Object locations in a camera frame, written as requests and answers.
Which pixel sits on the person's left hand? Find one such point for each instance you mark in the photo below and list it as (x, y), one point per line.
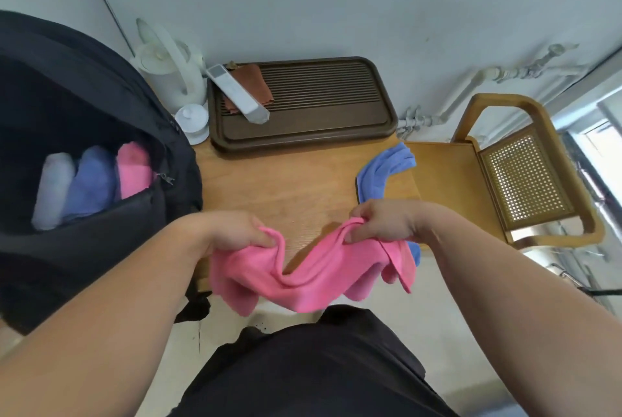
(228, 233)

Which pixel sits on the person's right hand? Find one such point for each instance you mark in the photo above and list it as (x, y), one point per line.
(388, 220)

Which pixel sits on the person's left thumb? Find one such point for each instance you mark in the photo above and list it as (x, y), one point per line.
(262, 237)

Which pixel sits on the person's right thumb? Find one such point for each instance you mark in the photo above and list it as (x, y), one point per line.
(362, 210)

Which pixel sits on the pink towel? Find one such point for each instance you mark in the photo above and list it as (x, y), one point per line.
(133, 171)
(316, 271)

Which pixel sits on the person's right forearm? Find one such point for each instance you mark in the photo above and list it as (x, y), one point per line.
(515, 314)

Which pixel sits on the person's left forearm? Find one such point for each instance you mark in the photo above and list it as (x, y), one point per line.
(104, 314)

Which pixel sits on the wooden table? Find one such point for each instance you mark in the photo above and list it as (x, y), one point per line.
(301, 188)

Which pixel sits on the brown tea tray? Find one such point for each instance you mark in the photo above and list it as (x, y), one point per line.
(311, 105)

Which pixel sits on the white kettle lid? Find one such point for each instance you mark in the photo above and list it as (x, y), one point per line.
(192, 122)

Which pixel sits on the person's black clothing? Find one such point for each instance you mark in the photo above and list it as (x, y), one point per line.
(316, 368)

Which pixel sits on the rolled pink towel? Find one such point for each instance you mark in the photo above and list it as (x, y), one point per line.
(133, 171)

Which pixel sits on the white rectangular box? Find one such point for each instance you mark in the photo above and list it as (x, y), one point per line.
(235, 93)

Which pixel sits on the brown cloth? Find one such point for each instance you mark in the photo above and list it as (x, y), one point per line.
(252, 86)

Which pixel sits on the wooden cane chair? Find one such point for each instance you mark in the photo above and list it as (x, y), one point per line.
(515, 173)

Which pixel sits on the rolled blue towel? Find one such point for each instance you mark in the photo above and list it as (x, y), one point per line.
(92, 183)

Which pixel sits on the white electric kettle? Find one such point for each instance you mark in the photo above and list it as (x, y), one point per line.
(167, 69)

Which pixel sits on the black backpack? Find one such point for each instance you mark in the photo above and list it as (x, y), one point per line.
(73, 164)

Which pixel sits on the rolled white towel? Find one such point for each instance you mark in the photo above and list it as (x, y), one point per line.
(52, 190)

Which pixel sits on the white wall pipe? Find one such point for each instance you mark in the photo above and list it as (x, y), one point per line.
(486, 86)

